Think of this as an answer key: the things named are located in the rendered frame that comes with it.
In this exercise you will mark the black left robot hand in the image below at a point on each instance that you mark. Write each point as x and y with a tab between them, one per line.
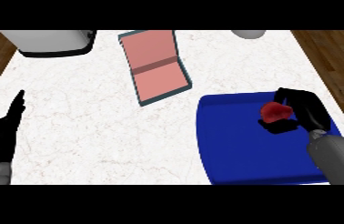
9	127

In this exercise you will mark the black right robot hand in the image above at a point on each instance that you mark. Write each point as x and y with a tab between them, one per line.
308	107

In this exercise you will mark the blue tray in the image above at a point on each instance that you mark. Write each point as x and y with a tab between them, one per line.
251	148

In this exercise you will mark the grey round object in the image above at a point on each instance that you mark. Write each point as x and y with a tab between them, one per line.
248	34

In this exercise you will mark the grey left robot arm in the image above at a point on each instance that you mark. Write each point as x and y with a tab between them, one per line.
4	173

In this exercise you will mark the grey appliance with black base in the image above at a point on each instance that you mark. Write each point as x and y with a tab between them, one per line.
53	41

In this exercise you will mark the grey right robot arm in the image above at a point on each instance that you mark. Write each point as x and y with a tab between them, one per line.
328	154

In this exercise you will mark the red pear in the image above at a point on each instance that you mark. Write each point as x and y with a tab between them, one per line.
276	112

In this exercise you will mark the pink cardboard box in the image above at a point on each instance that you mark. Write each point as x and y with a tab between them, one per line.
155	66

